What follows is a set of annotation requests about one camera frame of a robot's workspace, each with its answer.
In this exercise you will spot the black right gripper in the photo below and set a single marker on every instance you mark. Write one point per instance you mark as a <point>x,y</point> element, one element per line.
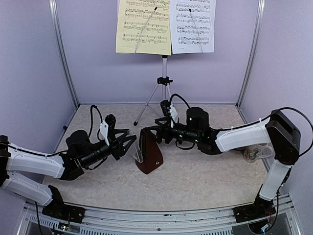
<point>160,129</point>

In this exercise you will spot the brown wooden metronome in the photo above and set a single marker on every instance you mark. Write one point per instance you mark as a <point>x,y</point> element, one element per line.
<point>150,151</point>

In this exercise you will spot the clear metronome front cover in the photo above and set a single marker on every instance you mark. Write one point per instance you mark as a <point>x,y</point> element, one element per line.
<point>137,151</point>

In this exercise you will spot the left aluminium corner post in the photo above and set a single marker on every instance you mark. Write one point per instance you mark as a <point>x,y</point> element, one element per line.
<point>61,49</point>

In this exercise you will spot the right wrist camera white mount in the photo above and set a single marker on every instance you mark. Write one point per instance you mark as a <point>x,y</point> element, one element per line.
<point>169,111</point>

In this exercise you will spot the aluminium front rail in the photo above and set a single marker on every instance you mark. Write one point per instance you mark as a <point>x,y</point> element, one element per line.
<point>216,221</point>

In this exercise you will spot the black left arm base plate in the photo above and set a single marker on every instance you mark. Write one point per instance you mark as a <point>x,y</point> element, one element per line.
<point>65,212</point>

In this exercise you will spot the floral ceramic mug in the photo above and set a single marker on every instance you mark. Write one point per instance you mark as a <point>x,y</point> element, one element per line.
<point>257,151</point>

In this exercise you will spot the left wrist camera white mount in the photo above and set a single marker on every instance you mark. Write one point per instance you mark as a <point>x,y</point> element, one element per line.
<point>107,127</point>

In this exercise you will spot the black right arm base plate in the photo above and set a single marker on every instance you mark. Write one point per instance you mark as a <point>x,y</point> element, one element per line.
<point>251,212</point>

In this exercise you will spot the yellow sheet music page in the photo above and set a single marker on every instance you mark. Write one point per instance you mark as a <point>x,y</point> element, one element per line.
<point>143,26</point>

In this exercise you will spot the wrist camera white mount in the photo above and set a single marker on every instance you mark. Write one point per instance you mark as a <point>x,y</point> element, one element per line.
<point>107,127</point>
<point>169,111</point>

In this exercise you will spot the white sheet music page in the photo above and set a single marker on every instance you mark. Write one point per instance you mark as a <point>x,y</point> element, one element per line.
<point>192,26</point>

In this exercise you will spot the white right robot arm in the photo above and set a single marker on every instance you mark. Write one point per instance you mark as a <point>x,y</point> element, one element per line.
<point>275,129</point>

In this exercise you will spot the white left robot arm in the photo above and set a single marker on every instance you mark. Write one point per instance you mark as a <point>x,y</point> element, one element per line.
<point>66,165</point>

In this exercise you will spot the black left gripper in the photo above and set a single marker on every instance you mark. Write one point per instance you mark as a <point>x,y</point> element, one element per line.
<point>117,144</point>

